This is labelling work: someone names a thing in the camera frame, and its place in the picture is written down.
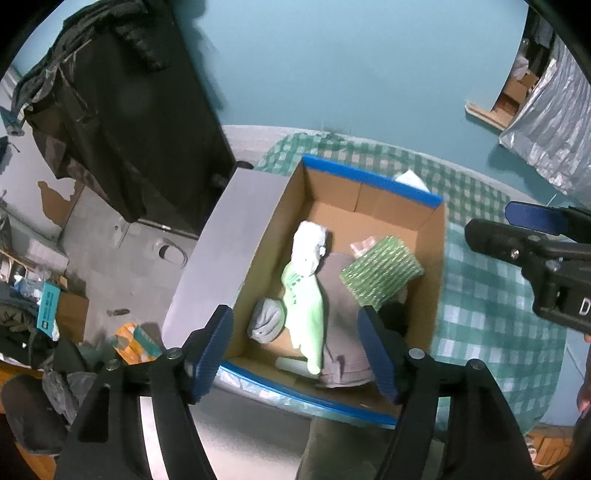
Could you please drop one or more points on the brown grey towel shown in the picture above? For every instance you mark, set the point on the brown grey towel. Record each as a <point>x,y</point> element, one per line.
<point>344,337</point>

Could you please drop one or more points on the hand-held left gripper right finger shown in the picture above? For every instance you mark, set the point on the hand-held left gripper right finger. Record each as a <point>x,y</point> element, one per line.
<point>379,353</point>

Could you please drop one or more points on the dark hanging jacket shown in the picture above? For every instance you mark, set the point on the dark hanging jacket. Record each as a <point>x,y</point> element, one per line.
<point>78,106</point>

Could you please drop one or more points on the wooden crate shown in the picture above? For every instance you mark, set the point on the wooden crate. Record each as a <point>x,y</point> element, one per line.
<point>549,450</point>

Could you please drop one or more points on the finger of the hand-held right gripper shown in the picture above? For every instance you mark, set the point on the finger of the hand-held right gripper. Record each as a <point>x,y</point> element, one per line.
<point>508,247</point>
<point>538,217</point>

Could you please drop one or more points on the white socks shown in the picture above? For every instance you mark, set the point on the white socks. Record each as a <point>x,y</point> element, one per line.
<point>310,249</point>

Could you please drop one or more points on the orange packet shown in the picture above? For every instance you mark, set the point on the orange packet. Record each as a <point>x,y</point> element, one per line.
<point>138,344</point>

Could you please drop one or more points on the wooden strip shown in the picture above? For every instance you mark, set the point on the wooden strip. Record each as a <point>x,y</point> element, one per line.
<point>485,115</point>

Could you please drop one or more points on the light green cloth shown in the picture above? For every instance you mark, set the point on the light green cloth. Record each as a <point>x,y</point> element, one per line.
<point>304,314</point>

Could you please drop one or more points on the teal carton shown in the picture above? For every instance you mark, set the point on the teal carton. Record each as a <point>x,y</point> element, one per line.
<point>48,311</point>

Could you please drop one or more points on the green checked tablecloth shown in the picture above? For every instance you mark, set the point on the green checked tablecloth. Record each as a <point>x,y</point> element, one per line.
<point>485,323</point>

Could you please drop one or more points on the white tube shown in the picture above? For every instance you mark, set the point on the white tube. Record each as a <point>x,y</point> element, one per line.
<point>292,365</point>

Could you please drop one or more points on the silver foil cover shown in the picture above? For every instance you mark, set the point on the silver foil cover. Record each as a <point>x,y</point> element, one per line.
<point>554,124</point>

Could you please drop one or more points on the green sparkly dishcloth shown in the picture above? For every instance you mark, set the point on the green sparkly dishcloth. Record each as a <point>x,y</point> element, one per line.
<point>381,272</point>

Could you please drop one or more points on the grey crumpled cloth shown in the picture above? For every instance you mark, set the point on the grey crumpled cloth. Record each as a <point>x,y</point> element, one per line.
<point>41,410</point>

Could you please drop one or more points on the white paper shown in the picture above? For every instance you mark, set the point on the white paper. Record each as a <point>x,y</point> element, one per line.
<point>412,180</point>

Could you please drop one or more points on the blue cardboard box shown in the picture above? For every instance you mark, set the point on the blue cardboard box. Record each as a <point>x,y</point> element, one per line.
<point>217,240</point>

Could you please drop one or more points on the pink cloth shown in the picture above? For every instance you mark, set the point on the pink cloth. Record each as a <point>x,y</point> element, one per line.
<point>364,245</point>

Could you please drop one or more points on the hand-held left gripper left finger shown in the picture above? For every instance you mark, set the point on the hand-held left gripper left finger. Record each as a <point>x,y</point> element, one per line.
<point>210,350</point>

